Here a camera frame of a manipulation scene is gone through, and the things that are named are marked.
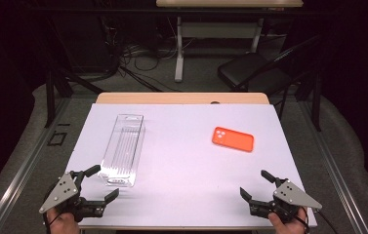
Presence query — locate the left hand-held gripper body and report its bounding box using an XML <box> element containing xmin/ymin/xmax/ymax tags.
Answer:
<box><xmin>39</xmin><ymin>170</ymin><xmax>107</xmax><ymax>223</ymax></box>

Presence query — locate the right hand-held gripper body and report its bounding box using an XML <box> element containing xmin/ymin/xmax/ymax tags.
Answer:
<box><xmin>249</xmin><ymin>177</ymin><xmax>323</xmax><ymax>224</ymax></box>

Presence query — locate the clear plastic box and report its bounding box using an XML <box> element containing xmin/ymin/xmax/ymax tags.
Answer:
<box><xmin>97</xmin><ymin>113</ymin><xmax>146</xmax><ymax>188</ymax></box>

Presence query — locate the orange phone case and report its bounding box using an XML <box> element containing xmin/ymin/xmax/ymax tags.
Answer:
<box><xmin>211</xmin><ymin>126</ymin><xmax>255</xmax><ymax>153</ymax></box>

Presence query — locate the person's right hand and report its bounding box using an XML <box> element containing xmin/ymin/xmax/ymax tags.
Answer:
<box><xmin>267</xmin><ymin>208</ymin><xmax>310</xmax><ymax>234</ymax></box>

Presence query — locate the person's left hand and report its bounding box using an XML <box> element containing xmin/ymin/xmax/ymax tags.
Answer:
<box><xmin>46</xmin><ymin>208</ymin><xmax>81</xmax><ymax>234</ymax></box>

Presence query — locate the black tape square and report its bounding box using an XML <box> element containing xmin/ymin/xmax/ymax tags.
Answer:
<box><xmin>47</xmin><ymin>131</ymin><xmax>68</xmax><ymax>147</ymax></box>

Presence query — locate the white board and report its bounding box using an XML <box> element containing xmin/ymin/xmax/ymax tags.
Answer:
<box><xmin>43</xmin><ymin>102</ymin><xmax>318</xmax><ymax>228</ymax></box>

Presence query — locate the black metal stand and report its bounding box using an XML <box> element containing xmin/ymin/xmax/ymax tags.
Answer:
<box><xmin>44</xmin><ymin>69</ymin><xmax>104</xmax><ymax>129</ymax></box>
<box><xmin>312</xmin><ymin>72</ymin><xmax>322</xmax><ymax>133</ymax></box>

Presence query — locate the black folding chair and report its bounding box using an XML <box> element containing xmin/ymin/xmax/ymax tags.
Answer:
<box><xmin>217</xmin><ymin>33</ymin><xmax>322</xmax><ymax>98</ymax></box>

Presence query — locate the wooden table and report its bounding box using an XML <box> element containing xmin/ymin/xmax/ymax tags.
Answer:
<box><xmin>50</xmin><ymin>92</ymin><xmax>317</xmax><ymax>232</ymax></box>

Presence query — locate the black equipment cabinet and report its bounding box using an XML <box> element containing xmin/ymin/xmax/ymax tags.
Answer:
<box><xmin>53</xmin><ymin>14</ymin><xmax>116</xmax><ymax>74</ymax></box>

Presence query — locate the white-legged desk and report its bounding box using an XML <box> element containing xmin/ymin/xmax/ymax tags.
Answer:
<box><xmin>155</xmin><ymin>0</ymin><xmax>305</xmax><ymax>83</ymax></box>

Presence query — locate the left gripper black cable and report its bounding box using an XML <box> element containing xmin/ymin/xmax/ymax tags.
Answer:
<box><xmin>42</xmin><ymin>184</ymin><xmax>62</xmax><ymax>234</ymax></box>

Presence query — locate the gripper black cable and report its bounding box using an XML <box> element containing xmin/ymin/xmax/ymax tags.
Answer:
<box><xmin>303</xmin><ymin>208</ymin><xmax>340</xmax><ymax>234</ymax></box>
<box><xmin>42</xmin><ymin>184</ymin><xmax>62</xmax><ymax>234</ymax></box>

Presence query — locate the aluminium floor rail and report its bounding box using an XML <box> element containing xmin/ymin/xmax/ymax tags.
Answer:
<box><xmin>0</xmin><ymin>97</ymin><xmax>72</xmax><ymax>234</ymax></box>
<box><xmin>298</xmin><ymin>100</ymin><xmax>368</xmax><ymax>234</ymax></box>

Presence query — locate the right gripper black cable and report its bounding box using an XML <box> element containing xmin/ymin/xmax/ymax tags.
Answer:
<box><xmin>303</xmin><ymin>208</ymin><xmax>340</xmax><ymax>234</ymax></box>

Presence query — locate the tangle of floor cables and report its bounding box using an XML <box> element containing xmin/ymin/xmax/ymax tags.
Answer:
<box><xmin>102</xmin><ymin>16</ymin><xmax>199</xmax><ymax>94</ymax></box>

